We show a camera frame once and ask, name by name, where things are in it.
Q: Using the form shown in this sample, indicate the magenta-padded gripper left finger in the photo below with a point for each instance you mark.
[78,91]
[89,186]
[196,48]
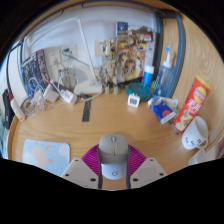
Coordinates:
[80,173]

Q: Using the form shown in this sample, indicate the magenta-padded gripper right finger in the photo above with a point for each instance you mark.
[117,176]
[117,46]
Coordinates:
[148,171]

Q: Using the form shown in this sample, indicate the white grey computer mouse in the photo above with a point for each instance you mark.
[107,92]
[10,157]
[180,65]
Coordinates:
[113,150]

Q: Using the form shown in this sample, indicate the pastel cloud print mouse pad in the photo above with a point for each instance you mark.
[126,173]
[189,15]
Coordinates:
[43,153]

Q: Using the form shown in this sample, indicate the clear plastic cup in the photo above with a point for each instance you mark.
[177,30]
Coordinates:
[198,157]

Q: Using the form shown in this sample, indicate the white cat-face mug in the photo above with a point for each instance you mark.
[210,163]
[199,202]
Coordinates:
[195,133]

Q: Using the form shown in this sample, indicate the blue tissue packet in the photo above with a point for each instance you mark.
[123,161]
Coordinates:
[162,110]

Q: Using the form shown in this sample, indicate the black flat strip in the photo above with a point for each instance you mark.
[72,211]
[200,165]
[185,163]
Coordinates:
[86,111]

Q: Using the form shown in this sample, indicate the small white desk clock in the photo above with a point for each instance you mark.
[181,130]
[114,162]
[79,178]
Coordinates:
[133,100]

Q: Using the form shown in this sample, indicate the white power strip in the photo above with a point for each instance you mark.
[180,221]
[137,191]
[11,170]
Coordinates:
[68,96]

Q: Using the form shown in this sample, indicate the teal round container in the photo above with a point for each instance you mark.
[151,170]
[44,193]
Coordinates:
[138,90]

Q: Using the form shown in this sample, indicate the red chip canister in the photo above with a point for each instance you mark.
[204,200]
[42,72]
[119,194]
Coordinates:
[193,101]

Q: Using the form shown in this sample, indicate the white charger block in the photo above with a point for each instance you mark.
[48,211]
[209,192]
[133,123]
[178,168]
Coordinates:
[51,93]

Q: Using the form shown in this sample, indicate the blue spray bottle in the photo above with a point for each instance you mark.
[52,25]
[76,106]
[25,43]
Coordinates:
[164,78]

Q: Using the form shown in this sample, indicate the blue white can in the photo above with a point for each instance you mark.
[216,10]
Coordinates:
[148,76]

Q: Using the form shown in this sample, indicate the beige robot model figure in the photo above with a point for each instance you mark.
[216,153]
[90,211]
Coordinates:
[110,66]

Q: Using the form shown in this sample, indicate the blue robot model kit box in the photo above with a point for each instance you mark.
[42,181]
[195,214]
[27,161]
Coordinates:
[33,70]

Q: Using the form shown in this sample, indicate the colourful model kit box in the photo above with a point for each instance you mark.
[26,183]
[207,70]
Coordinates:
[135,53]

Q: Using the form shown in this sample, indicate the white wall socket plate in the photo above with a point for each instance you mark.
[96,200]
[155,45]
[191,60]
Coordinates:
[69,55]
[53,57]

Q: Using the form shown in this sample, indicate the grey metal desk frame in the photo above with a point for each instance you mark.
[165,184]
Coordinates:
[181,43]

